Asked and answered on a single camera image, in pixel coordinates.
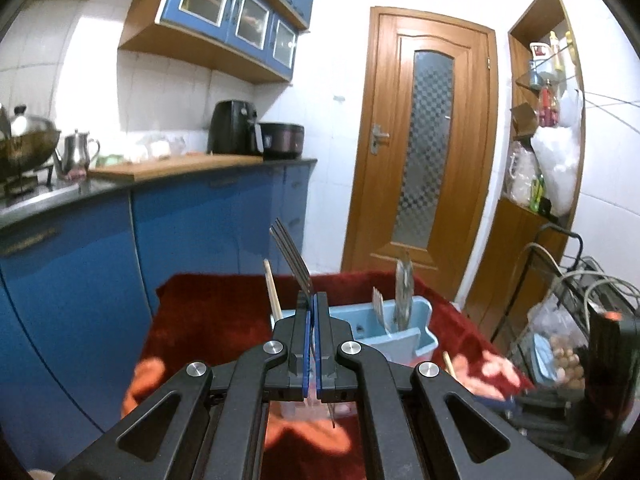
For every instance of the white plastic bag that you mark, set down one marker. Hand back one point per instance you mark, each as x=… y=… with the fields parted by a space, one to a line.
x=560 y=170

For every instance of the metal fork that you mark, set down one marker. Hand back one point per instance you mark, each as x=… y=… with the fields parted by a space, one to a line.
x=295 y=265
x=404 y=285

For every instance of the white plastic fork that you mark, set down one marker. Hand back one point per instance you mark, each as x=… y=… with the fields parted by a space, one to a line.
x=378 y=305

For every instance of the clear glass containers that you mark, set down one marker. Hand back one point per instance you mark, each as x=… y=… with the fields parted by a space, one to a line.
x=160 y=147

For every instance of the pile of eggs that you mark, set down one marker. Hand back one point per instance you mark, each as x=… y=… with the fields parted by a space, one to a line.
x=567 y=362

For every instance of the wooden door with glass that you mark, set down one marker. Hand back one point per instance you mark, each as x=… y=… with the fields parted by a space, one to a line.
x=380 y=210

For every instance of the light blue plastic container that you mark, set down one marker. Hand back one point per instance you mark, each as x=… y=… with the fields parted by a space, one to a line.
x=542 y=360

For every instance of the dark rice cooker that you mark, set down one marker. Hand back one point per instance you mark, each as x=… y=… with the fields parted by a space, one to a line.
x=282 y=140

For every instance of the metal kettle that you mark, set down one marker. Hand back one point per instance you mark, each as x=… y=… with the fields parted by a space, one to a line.
x=75 y=152

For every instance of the light blue utensil box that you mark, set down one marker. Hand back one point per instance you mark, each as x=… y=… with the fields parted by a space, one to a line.
x=360 y=317

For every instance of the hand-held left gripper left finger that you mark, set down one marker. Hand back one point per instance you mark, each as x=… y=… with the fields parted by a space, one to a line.
x=305 y=355

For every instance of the blue glass-door wall cabinet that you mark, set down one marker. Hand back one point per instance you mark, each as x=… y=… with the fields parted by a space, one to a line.
x=210 y=5

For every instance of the green bottle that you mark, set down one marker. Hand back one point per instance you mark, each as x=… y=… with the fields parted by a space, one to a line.
x=539 y=195

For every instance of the gas stove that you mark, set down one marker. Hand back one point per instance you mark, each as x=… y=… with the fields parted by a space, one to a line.
x=25 y=185

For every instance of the wok with metal lid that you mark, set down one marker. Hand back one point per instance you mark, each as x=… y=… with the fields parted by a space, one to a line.
x=27 y=142

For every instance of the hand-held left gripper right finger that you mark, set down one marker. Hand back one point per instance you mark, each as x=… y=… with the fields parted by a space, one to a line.
x=322 y=355

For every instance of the red sauce bottle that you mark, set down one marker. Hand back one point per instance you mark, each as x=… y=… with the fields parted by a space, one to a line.
x=547 y=107

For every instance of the wooden wall shelf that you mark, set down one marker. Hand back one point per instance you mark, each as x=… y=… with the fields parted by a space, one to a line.
x=530 y=240

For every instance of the clear plastic bag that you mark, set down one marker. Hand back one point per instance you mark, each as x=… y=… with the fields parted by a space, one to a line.
x=542 y=317

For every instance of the black metal rack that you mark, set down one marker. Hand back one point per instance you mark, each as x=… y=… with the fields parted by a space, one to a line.
x=570 y=260

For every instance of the wooden cutting board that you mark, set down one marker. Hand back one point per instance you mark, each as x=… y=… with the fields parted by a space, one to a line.
x=175 y=165

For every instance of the red printed blanket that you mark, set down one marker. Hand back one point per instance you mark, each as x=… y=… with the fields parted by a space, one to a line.
x=215 y=305

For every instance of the beige wooden chopstick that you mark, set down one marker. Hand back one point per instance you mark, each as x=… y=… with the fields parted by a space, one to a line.
x=272 y=290
x=448 y=365

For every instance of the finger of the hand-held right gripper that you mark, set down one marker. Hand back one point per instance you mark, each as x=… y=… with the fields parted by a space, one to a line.
x=495 y=402

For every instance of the blue base cabinets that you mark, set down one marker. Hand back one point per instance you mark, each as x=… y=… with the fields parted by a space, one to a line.
x=100 y=285

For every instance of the black air fryer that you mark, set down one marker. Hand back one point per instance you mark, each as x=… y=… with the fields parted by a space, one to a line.
x=230 y=127

